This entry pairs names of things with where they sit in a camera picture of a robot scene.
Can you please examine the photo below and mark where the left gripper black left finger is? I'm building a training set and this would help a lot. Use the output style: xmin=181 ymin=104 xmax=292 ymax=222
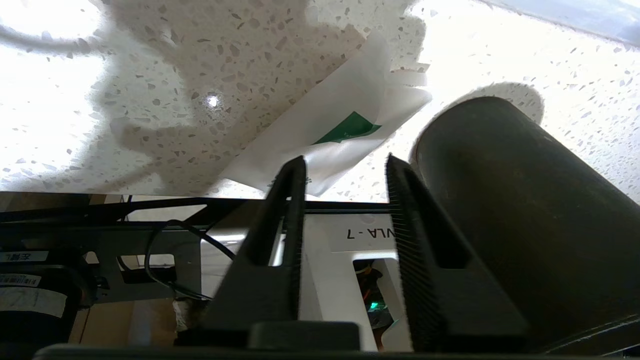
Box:
xmin=202 ymin=155 xmax=307 ymax=331

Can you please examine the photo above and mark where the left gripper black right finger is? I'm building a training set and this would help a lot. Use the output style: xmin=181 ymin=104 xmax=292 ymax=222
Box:
xmin=385 ymin=153 xmax=530 ymax=351

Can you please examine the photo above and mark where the white packet green label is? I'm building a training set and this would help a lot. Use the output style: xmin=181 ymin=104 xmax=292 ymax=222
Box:
xmin=215 ymin=32 xmax=433 ymax=197

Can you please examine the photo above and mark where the white robot chassis panel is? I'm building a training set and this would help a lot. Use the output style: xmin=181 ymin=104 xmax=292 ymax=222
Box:
xmin=200 ymin=210 xmax=416 ymax=352

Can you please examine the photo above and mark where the black tumbler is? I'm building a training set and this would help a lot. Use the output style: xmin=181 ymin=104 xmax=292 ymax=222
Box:
xmin=410 ymin=96 xmax=640 ymax=351

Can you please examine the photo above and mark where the black cylinder with labels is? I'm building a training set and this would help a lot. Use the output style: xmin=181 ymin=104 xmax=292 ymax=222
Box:
xmin=0 ymin=249 xmax=87 ymax=347

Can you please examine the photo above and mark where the thin black wire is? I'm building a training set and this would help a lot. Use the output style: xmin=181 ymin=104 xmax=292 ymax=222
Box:
xmin=144 ymin=219 xmax=237 ymax=302

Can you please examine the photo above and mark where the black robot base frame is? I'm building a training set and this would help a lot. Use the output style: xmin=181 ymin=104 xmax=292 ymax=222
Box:
xmin=0 ymin=192 xmax=393 ymax=306

